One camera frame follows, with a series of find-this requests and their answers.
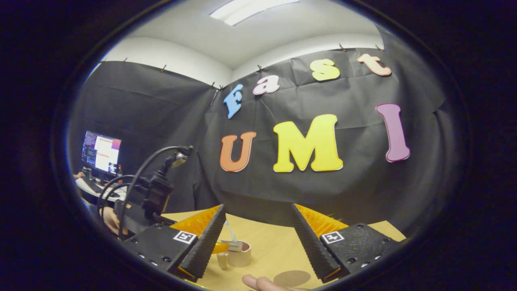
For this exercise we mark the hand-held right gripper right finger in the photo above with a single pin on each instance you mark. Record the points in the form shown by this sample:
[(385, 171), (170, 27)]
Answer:
[(311, 242)]

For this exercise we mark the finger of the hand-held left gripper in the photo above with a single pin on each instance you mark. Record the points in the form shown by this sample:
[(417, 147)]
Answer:
[(220, 247)]

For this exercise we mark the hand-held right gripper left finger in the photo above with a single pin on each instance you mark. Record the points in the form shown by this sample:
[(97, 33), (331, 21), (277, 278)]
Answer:
[(208, 242)]

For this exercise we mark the white toothpaste tube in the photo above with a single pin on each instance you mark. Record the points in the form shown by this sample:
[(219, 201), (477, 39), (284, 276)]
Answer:
[(235, 245)]

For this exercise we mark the white toothbrush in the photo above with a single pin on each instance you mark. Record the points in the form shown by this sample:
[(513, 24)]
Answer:
[(231, 232)]

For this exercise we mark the beige cup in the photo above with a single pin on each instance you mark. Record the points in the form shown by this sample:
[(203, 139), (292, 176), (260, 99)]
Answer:
[(242, 258)]

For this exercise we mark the round brown coaster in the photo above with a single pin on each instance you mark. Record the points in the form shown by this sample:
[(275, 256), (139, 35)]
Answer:
[(293, 279)]

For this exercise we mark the wooden desktop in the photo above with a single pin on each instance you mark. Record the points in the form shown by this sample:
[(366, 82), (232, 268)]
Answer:
[(266, 242)]

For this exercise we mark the black backdrop cloth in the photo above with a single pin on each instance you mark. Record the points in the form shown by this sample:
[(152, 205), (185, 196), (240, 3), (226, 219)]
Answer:
[(282, 194)]

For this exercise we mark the black keyboard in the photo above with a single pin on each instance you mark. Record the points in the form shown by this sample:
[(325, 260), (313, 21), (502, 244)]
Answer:
[(93, 186)]

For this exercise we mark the computer monitor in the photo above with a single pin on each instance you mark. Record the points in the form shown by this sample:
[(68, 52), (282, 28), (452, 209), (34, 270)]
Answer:
[(103, 153)]

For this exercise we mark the white side table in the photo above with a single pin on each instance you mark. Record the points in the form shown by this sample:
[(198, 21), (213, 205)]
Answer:
[(85, 190)]

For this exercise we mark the ceiling light panel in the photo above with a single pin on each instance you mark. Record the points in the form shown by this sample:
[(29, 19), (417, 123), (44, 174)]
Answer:
[(242, 12)]

